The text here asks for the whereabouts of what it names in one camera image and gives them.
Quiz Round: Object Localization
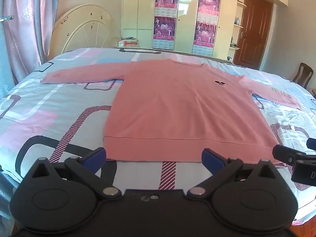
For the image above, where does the cream round headboard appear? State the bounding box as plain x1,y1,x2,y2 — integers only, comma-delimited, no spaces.
51,4,120,58

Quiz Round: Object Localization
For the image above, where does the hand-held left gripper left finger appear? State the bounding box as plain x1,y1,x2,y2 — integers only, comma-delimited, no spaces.
31,147,122,201

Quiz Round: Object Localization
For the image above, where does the cream corner shelf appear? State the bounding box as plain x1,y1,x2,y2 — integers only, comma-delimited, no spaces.
229,0,247,50

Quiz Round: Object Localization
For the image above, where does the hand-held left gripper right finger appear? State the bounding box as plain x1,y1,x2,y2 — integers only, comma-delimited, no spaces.
187,148,280,201

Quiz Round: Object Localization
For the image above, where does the cream wardrobe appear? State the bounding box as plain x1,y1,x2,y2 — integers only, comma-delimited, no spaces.
121,0,241,59

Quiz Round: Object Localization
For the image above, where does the patterned pastel bedsheet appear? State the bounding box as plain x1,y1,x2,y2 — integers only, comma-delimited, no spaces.
0,47,316,226

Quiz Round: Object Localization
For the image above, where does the pink grey curtain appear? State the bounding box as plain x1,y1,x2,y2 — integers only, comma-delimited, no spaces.
0,0,61,99

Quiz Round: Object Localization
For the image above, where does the brown wooden door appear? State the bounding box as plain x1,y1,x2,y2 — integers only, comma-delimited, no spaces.
233,0,274,70

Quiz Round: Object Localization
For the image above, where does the pink long-sleeved sweater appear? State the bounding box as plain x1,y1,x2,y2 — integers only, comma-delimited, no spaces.
40,59,302,168

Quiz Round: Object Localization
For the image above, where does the brown wooden chair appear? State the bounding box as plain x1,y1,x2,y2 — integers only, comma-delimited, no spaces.
292,63,314,89

